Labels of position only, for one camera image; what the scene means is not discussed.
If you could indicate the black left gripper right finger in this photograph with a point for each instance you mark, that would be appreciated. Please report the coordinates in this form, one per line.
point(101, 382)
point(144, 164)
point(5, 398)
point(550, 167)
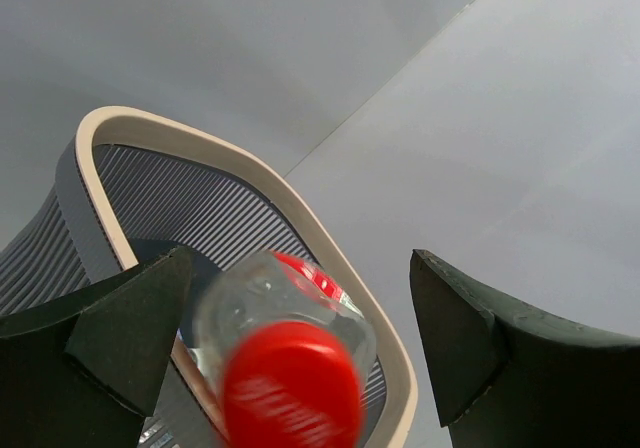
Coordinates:
point(505, 373)

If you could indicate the dark mesh waste bin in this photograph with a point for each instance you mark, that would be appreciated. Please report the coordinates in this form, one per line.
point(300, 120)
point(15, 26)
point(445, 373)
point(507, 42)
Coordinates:
point(130, 184)

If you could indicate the clear bottle red label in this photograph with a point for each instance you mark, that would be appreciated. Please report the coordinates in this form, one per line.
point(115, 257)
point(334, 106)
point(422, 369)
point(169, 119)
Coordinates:
point(286, 353)

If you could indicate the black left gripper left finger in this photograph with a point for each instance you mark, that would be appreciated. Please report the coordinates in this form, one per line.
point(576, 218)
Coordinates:
point(86, 369)

